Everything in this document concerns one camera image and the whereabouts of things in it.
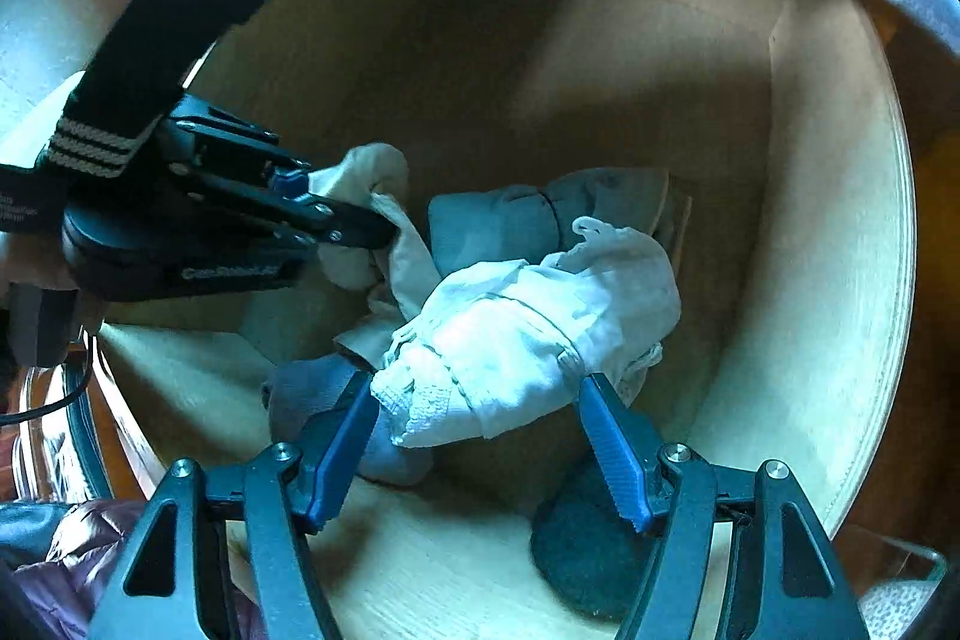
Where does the beige stocking bundle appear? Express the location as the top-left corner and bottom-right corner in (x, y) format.
(309, 143), (441, 369)

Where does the light blue knit sock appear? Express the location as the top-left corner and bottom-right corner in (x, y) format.
(260, 354), (434, 487)

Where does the grey cloth bundle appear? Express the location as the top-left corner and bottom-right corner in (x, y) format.
(428, 167), (693, 276)

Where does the white lace cloth bundle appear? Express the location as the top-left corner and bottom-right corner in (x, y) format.
(373, 216), (682, 448)

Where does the dark teal sock ball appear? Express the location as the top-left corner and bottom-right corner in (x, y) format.
(530, 456), (656, 622)

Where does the wooden drawer box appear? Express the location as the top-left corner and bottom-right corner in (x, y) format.
(101, 0), (916, 638)

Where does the purple puffy jacket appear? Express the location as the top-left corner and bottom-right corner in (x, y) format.
(2, 500), (145, 638)

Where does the black forearm strap sleeve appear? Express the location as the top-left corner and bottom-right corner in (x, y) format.
(35, 0), (326, 181)

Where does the black cable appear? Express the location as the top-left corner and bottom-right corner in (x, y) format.
(0, 338), (96, 428)

